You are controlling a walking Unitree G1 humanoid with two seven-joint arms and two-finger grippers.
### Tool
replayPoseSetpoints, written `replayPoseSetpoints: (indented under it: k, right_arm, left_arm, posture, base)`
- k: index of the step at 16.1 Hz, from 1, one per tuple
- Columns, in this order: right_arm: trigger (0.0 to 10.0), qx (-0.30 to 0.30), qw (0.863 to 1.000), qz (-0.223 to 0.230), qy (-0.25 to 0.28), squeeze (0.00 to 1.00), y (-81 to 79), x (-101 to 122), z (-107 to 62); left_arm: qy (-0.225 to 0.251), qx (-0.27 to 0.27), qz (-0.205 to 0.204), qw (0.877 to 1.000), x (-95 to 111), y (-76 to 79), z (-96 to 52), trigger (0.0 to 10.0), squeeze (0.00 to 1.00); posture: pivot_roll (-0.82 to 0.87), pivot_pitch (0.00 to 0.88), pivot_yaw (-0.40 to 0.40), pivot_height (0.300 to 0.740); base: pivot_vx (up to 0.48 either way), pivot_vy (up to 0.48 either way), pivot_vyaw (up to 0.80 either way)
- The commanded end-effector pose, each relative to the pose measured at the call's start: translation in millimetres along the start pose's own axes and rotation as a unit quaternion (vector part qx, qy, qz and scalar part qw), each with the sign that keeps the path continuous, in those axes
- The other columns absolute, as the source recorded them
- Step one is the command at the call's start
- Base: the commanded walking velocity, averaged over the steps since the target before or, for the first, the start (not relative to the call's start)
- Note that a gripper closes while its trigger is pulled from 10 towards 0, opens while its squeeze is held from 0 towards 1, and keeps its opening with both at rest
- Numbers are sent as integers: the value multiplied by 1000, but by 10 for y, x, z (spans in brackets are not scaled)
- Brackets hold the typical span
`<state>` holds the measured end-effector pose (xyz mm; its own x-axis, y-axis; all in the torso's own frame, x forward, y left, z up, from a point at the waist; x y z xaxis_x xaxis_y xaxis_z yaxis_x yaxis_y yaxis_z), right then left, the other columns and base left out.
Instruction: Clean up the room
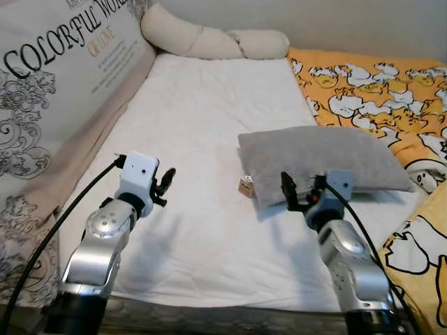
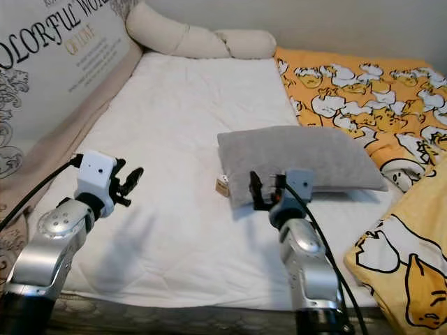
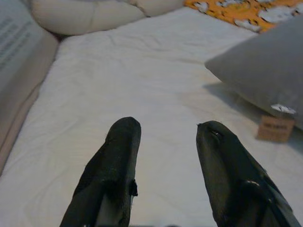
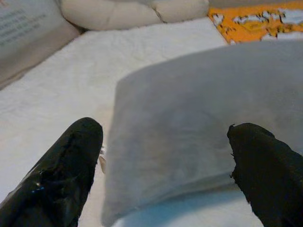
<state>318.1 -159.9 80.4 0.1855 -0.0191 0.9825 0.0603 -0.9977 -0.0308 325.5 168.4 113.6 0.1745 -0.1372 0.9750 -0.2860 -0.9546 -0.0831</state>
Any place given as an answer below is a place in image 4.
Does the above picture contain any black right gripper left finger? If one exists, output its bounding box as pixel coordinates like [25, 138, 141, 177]
[0, 117, 104, 227]

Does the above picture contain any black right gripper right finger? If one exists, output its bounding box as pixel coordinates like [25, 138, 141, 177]
[226, 122, 303, 227]

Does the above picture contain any grey pillow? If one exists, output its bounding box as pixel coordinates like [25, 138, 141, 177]
[101, 41, 303, 225]

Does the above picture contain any yellow cartoon egg print blanket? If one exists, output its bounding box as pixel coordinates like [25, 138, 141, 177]
[207, 1, 303, 45]

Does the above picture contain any white quilted mattress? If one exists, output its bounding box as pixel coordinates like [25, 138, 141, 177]
[0, 17, 261, 227]

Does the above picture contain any beige knotted bolster pillow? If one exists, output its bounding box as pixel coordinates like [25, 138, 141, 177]
[60, 0, 210, 31]

